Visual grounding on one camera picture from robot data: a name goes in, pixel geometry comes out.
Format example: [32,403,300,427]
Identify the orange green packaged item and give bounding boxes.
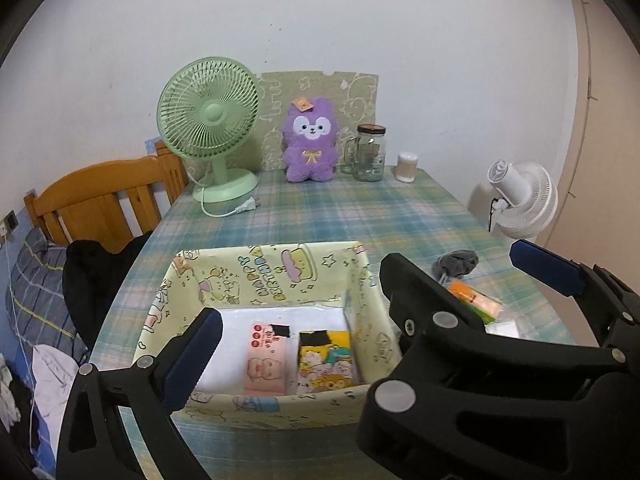
[447,281,502,325]

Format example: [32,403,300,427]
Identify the yellow cartoon sock pack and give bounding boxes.
[296,330,357,394]

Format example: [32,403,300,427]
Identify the pink cartoon sock pack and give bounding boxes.
[243,322,291,396]

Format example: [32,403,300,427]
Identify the white clothes on bed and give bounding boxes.
[1,344,79,453]

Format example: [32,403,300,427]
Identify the beige wooden door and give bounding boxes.
[539,0,640,346]

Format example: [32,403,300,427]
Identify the white standing fan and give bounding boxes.
[487,159,559,240]

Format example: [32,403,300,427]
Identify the blue plaid pillow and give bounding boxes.
[6,228,89,364]

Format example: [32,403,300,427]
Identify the black garment on bed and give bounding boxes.
[62,231,152,350]

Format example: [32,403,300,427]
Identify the yellow cartoon storage box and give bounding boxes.
[136,240,400,429]

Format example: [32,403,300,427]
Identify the plaid tablecloth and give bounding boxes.
[91,171,570,479]

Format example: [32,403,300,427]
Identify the wooden bed headboard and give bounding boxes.
[24,141,188,252]

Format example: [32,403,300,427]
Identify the cotton swab container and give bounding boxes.
[394,152,419,183]

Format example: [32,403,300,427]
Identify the glass mason jar mug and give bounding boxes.
[343,124,386,182]

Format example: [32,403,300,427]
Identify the purple plush toy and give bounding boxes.
[282,96,340,183]

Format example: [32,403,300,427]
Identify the patterned cardboard backdrop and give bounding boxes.
[244,70,378,170]

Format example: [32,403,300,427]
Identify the green desk fan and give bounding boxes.
[156,56,259,206]

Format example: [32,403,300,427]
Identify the wall power outlet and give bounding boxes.
[0,210,18,236]

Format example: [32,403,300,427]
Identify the white fan power cord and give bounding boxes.
[199,195,262,219]

